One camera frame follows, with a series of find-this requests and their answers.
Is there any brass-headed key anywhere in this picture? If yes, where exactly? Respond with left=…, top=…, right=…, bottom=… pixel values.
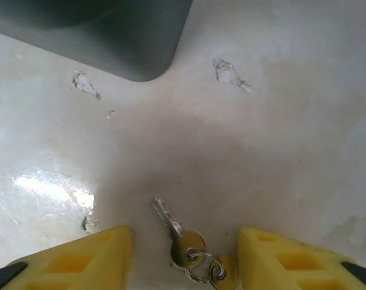
left=208, top=254, right=242, bottom=290

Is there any silver key ring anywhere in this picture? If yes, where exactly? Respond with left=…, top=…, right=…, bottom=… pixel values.
left=184, top=246, right=226, bottom=284

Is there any starry night print box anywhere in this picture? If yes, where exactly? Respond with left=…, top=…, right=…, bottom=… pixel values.
left=0, top=0, right=193, bottom=83

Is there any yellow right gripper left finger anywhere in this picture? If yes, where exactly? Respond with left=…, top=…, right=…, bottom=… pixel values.
left=0, top=225, right=133, bottom=290

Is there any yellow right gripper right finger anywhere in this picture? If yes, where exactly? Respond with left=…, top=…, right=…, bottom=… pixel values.
left=237, top=226, right=366, bottom=290

